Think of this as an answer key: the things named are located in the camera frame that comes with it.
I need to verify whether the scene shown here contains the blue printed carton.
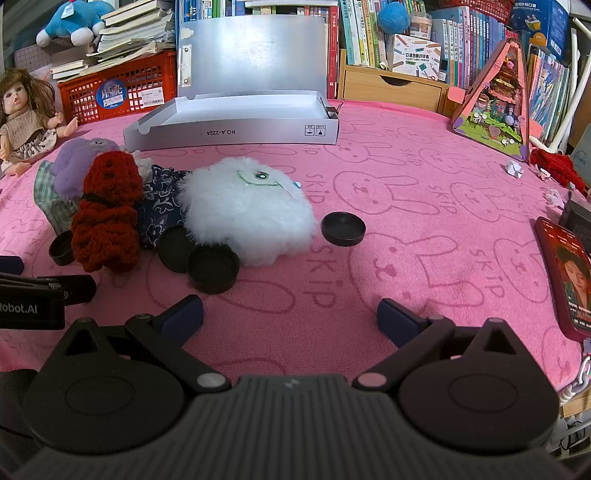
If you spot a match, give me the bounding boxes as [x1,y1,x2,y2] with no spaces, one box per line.
[510,0,570,47]

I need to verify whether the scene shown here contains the green checked cloth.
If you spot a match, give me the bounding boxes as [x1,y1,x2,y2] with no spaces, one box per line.
[33,161,77,236]

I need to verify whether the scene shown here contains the purple plush toy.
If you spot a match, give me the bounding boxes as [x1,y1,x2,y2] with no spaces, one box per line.
[48,137,122,201]

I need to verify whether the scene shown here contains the white grid board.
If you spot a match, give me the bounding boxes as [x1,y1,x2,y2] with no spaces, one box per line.
[14,46,54,75]

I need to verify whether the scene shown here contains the red plastic basket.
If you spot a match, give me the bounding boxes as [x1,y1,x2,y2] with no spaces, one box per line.
[436,0,513,12]

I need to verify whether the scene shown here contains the pink bunny print blanket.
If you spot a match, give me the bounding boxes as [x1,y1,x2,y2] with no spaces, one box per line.
[0,99,591,384]

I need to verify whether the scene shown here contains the white fluffy plush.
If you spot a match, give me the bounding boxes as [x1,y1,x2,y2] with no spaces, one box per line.
[178,157,319,267]

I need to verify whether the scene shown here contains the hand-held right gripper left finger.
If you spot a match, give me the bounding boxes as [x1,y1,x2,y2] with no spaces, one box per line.
[62,295,232,393]

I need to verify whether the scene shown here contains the red knitted fabric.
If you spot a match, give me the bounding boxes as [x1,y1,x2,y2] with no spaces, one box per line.
[530,150,589,192]

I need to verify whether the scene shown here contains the wooden drawer shelf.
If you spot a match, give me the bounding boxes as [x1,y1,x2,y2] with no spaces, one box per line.
[337,48,455,116]

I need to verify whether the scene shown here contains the small white cloth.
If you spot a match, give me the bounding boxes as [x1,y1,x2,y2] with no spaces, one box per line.
[134,150,155,181]

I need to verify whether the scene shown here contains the large blue white plush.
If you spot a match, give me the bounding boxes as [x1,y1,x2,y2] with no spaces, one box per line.
[378,1,411,34]

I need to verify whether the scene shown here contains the white beaded strap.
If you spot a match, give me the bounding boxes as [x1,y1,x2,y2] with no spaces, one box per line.
[558,339,591,407]

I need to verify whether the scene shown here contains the grey board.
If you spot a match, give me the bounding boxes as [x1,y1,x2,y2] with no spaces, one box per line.
[571,150,591,188]

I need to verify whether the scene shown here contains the stack of worn books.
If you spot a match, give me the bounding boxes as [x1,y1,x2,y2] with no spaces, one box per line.
[50,0,178,83]

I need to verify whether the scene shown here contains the red knitted toy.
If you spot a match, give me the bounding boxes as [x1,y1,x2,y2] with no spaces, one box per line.
[71,150,145,274]

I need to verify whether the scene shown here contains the white pipe stand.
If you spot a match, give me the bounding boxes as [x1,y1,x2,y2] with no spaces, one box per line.
[531,28,580,153]

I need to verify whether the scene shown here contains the brown haired doll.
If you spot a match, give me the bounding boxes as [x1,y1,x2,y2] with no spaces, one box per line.
[0,68,79,178]

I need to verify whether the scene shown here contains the white printed carton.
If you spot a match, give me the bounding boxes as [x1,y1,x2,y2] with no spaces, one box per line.
[388,33,451,84]

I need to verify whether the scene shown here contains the red plastic crate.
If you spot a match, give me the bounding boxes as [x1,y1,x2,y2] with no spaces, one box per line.
[58,51,178,126]

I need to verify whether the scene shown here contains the dark grey box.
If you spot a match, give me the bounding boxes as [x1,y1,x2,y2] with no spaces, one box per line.
[561,191,591,238]

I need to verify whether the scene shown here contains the black round lid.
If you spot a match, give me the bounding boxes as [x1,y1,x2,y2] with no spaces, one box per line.
[187,244,240,295]
[322,211,366,247]
[158,226,197,273]

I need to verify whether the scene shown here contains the triangular pink dollhouse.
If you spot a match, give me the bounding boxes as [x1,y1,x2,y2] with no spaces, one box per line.
[450,38,532,163]

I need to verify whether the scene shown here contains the blue floral pouch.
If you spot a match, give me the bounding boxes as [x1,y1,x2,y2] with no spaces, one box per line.
[136,165,192,250]

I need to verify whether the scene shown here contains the phone in red case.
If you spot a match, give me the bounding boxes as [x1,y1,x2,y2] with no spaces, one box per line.
[534,217,591,342]

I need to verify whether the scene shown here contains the blue white plush toy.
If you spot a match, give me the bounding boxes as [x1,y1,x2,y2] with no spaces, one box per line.
[36,0,116,48]

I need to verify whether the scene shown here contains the leaning picture books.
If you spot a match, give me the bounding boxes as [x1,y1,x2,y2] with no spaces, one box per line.
[526,44,573,145]

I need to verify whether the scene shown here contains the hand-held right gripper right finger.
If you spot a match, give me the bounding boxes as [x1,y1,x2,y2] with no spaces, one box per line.
[352,298,527,393]

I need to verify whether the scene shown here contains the small black cup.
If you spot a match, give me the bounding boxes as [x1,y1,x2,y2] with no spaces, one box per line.
[48,230,77,266]

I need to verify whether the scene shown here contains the grey cardboard box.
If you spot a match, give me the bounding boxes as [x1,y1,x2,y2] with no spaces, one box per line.
[122,14,340,153]

